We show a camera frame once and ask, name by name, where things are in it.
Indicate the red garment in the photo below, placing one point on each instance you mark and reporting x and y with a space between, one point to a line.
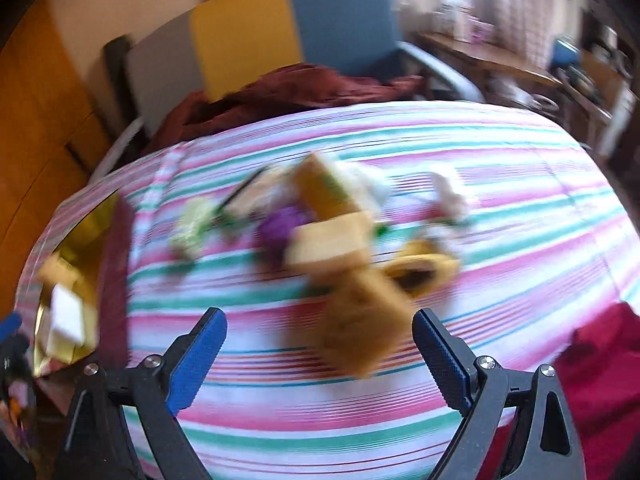
600 385

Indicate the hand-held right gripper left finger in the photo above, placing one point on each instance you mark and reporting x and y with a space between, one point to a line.
195 360

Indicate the dark upright panel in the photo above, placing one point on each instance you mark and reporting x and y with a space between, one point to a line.
116 75

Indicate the striped bedsheet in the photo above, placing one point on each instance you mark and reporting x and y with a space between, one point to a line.
350 410

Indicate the blue bag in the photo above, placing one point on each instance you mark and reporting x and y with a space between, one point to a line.
565 52

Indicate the pale green packet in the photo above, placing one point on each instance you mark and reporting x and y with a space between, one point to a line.
192 222

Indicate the grey yellow blue chair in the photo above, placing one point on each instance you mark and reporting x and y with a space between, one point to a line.
330 20

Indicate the maroon cloth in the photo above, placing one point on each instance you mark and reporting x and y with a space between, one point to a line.
300 90

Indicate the white foam block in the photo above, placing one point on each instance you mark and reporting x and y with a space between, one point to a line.
66 315

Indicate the gold box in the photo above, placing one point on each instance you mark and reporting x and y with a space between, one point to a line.
95 225

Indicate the clear packet yellow green label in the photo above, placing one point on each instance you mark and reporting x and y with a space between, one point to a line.
325 190

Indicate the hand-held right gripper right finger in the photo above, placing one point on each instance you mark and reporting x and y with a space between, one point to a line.
445 360

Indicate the white fluffy ball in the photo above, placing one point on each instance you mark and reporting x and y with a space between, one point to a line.
450 195

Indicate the small white purple box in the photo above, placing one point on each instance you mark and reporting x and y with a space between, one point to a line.
480 30

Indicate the wooden wardrobe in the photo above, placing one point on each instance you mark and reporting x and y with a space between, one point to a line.
35 110

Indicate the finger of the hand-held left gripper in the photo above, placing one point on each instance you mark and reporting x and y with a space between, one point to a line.
10 327

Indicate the yellow sponge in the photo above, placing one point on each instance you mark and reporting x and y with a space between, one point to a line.
425 265

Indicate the wooden desk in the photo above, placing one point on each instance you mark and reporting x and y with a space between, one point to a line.
490 60

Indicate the white carton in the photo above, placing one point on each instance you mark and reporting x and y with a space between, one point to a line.
455 17

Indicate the patterned curtain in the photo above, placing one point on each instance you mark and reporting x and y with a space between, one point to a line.
525 5

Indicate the purple packet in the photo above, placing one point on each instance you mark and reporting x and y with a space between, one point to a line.
280 227

